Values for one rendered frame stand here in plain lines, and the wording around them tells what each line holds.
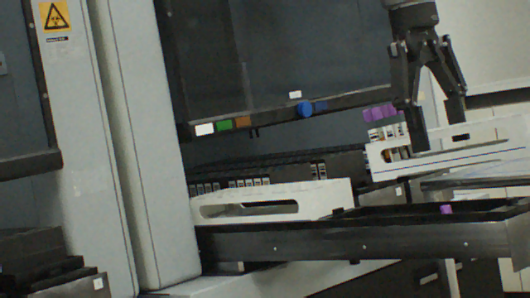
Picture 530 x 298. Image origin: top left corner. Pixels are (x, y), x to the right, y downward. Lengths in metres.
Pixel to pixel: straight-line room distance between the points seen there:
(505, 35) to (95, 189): 3.17
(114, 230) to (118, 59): 0.27
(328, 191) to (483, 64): 2.86
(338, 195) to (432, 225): 0.25
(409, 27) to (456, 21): 2.72
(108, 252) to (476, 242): 0.58
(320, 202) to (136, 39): 0.40
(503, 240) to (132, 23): 0.71
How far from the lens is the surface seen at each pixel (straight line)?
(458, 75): 1.74
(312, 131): 2.42
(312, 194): 1.64
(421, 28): 1.69
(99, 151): 1.69
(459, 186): 1.86
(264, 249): 1.71
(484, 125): 1.59
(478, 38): 4.48
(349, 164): 2.06
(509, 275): 4.34
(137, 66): 1.76
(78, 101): 1.68
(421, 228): 1.50
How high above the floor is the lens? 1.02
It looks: 3 degrees down
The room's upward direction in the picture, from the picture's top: 10 degrees counter-clockwise
